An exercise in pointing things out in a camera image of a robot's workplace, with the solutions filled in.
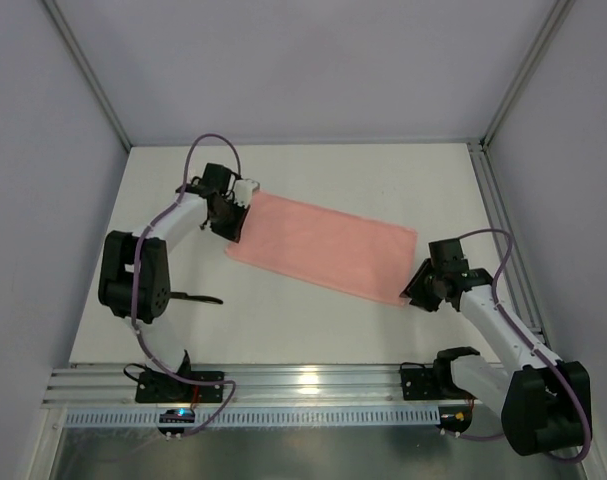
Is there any pink cloth napkin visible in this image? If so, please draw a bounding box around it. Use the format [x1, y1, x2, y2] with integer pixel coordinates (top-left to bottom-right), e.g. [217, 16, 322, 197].
[226, 192, 418, 306]

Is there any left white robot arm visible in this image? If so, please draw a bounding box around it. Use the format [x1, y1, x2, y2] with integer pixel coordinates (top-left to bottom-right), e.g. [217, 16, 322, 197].
[98, 163, 260, 384]

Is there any right small controller board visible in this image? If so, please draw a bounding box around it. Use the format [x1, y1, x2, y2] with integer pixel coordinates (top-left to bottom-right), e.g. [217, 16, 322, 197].
[436, 405, 473, 439]

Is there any small controller board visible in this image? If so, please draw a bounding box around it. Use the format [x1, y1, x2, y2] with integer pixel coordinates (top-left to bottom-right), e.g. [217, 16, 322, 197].
[436, 405, 473, 439]
[157, 407, 195, 440]

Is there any left small controller board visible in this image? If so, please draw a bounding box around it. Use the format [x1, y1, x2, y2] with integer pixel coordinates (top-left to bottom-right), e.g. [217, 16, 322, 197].
[157, 407, 195, 440]

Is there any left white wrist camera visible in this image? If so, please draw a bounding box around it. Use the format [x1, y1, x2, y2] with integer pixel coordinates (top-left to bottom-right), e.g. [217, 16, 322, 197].
[232, 179, 260, 208]

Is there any right side aluminium rail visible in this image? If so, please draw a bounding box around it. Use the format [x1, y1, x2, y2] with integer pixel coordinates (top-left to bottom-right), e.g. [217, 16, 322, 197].
[467, 141, 548, 345]

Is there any aluminium rail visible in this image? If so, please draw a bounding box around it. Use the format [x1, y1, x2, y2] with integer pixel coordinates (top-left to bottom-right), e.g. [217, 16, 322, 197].
[42, 364, 449, 408]
[467, 141, 548, 345]

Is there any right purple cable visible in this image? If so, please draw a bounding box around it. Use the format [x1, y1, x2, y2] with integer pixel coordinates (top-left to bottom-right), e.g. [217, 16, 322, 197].
[452, 228, 593, 463]

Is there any purple cable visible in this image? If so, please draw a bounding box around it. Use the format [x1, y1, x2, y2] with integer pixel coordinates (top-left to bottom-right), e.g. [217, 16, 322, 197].
[131, 132, 242, 437]
[452, 228, 593, 463]

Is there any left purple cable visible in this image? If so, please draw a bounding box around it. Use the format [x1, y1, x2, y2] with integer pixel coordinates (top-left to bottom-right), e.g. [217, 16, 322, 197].
[131, 132, 242, 437]

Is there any black handled knife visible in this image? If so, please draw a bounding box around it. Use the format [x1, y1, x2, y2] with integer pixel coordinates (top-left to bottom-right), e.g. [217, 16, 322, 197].
[170, 292, 224, 305]

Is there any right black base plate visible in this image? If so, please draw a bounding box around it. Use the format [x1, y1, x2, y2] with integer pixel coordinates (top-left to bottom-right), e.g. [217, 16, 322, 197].
[399, 362, 467, 401]

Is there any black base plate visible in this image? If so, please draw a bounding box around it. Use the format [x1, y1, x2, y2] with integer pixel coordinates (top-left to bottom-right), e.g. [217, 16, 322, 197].
[123, 363, 224, 404]
[399, 362, 467, 401]

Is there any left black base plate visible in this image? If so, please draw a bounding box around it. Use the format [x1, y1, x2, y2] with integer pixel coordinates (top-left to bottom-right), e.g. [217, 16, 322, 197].
[123, 363, 224, 404]

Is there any slotted cable duct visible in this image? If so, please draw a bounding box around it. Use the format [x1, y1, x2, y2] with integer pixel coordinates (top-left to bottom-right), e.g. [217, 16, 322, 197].
[64, 405, 438, 428]

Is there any front aluminium rail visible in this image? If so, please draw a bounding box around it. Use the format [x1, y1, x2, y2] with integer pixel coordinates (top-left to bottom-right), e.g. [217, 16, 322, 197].
[42, 364, 449, 408]

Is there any left corner aluminium post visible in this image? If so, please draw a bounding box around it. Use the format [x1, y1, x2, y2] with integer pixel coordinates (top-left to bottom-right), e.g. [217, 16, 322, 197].
[39, 0, 133, 153]

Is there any corner aluminium post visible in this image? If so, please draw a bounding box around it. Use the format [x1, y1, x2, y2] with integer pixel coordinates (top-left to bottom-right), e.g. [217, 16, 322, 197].
[480, 0, 575, 150]
[39, 0, 133, 153]

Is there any right corner aluminium post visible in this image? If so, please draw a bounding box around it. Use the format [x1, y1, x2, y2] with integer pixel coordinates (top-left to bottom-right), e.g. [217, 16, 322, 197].
[480, 0, 575, 150]

